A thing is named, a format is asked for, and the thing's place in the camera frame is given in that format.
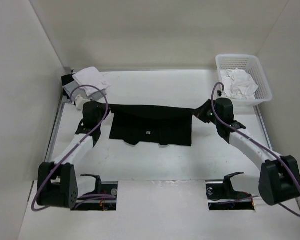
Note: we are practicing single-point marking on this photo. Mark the folded white tank top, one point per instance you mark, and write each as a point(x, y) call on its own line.
point(91, 76)

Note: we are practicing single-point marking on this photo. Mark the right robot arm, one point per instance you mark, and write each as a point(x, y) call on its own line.
point(279, 179)

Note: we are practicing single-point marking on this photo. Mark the white plastic laundry basket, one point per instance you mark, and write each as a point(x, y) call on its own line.
point(252, 66)

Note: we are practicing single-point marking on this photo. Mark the white tank top in basket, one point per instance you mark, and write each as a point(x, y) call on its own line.
point(238, 84)

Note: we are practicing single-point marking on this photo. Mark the folded black tank top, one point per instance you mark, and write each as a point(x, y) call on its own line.
point(65, 80)

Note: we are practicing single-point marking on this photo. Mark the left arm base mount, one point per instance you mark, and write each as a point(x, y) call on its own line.
point(102, 197)

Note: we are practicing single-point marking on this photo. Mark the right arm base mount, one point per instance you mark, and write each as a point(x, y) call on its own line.
point(222, 196)

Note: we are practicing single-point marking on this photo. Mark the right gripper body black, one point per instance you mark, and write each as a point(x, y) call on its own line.
point(207, 115)

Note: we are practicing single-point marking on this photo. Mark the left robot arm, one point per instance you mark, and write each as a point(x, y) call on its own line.
point(59, 184)

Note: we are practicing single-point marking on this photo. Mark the folded grey tank top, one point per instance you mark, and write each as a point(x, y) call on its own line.
point(80, 91)

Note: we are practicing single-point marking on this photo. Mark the black tank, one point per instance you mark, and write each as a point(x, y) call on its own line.
point(163, 125)
point(65, 80)

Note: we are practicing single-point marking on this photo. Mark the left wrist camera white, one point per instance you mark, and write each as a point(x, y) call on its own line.
point(79, 102)

